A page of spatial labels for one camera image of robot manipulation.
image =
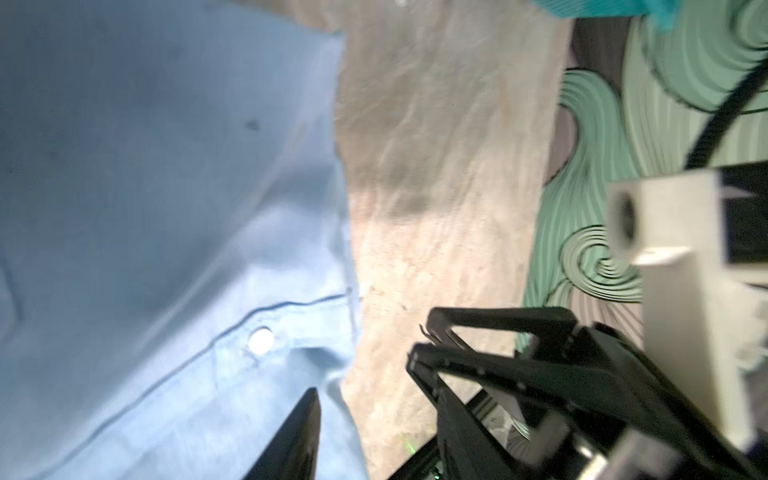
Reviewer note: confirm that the light blue long sleeve shirt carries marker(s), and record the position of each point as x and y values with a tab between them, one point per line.
176	262

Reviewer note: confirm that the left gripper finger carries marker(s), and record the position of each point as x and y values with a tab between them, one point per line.
293	451

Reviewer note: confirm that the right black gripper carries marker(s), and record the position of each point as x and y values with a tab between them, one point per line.
593	402

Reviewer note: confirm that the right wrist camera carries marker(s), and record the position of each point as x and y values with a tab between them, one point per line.
699	240

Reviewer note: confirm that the teal plastic basket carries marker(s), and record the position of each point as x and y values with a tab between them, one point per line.
662	11

